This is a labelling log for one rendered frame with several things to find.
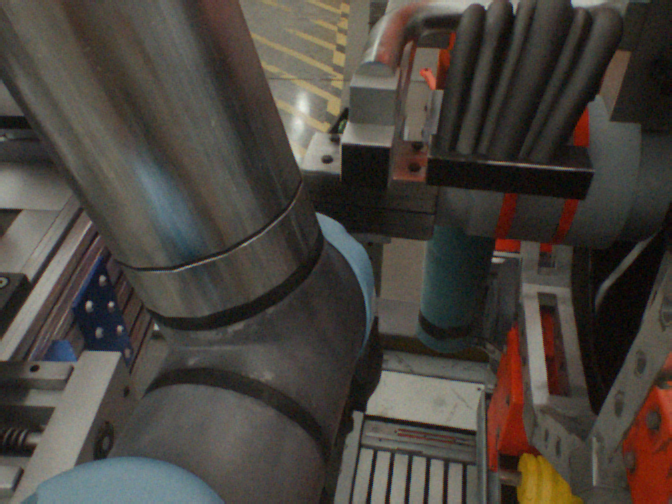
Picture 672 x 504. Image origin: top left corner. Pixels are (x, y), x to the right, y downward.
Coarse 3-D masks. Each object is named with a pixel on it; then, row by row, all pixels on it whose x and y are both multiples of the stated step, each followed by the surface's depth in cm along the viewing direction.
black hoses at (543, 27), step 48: (528, 0) 33; (480, 48) 33; (528, 48) 32; (576, 48) 32; (480, 96) 33; (528, 96) 32; (576, 96) 32; (432, 144) 34; (480, 144) 33; (528, 144) 33; (528, 192) 33; (576, 192) 33
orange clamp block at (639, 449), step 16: (656, 384) 33; (656, 400) 33; (640, 416) 35; (656, 416) 32; (640, 432) 34; (656, 432) 32; (624, 448) 36; (640, 448) 34; (656, 448) 32; (624, 464) 35; (640, 464) 34; (656, 464) 32; (640, 480) 34; (656, 480) 32; (640, 496) 33; (656, 496) 31
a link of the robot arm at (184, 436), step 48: (192, 384) 20; (144, 432) 19; (192, 432) 19; (240, 432) 19; (288, 432) 20; (48, 480) 16; (96, 480) 15; (144, 480) 15; (192, 480) 16; (240, 480) 18; (288, 480) 19
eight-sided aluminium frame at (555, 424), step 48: (528, 288) 77; (528, 336) 71; (576, 336) 71; (528, 384) 67; (576, 384) 65; (624, 384) 38; (528, 432) 62; (576, 432) 49; (624, 432) 37; (576, 480) 44; (624, 480) 40
